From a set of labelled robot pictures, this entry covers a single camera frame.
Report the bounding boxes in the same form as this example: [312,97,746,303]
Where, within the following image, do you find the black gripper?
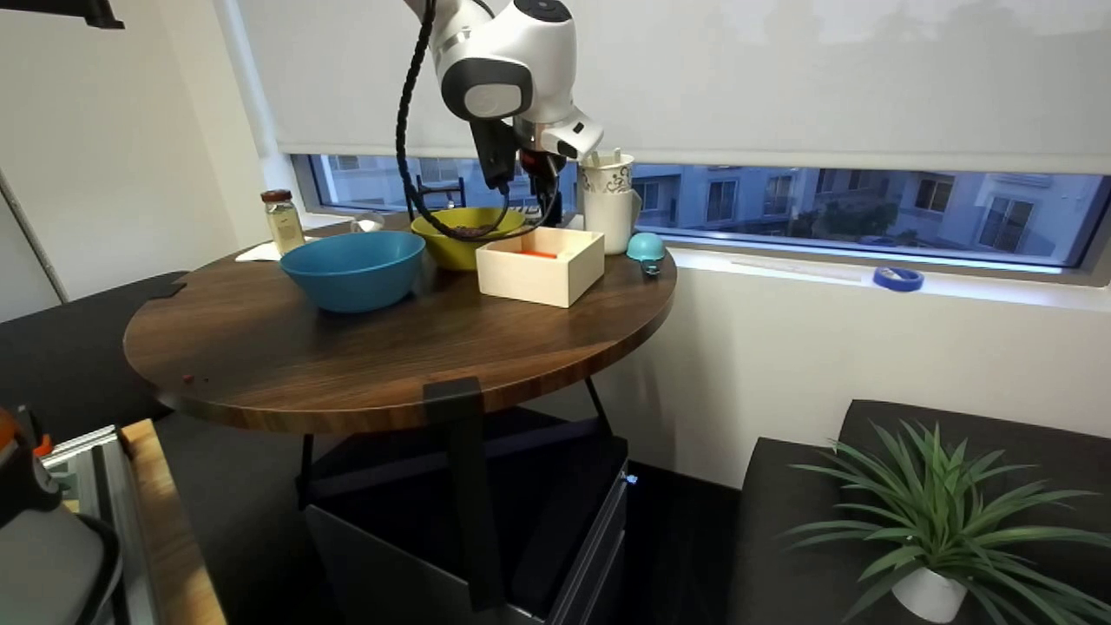
[513,138,573,229]

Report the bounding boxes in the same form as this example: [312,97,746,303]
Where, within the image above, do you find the yellow bowl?
[407,203,532,279]

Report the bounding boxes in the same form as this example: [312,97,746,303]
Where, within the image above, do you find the blue bowl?
[277,226,430,318]

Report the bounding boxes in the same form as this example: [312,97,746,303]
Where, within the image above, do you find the white speckled paper cup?
[573,147,641,199]

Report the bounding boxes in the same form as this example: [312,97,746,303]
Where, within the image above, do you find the light wooden box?
[473,222,607,311]

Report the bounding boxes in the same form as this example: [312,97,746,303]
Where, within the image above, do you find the teal ball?
[625,229,669,280]

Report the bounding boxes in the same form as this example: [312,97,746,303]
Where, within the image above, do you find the spice jar brown lid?
[256,187,310,258]

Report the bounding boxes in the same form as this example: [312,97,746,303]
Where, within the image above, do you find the white roller blind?
[238,0,1111,180]

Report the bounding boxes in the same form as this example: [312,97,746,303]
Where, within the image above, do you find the black table leg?
[421,373,512,613]

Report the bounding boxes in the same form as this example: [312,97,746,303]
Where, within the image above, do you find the light wooden board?
[117,415,231,625]

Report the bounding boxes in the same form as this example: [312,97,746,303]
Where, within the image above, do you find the green potted plant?
[786,415,1111,625]

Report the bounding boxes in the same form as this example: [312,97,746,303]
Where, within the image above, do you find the black overhead fixture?
[0,0,129,32]

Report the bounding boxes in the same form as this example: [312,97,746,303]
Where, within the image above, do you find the white plant pot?
[889,563,973,625]

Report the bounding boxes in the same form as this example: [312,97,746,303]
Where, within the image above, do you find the white mug with handle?
[579,185,643,258]

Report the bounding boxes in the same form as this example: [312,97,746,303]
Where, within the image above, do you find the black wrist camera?
[466,112,524,194]

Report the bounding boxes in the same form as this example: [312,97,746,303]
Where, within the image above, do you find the black wire stand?
[407,172,470,222]

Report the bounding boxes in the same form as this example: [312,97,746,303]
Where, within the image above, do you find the window with grey frame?
[289,150,1111,280]

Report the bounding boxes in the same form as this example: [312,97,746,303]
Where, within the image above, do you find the blue tape ring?
[871,263,929,296]

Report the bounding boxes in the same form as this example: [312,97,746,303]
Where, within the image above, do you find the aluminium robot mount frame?
[38,420,132,549]

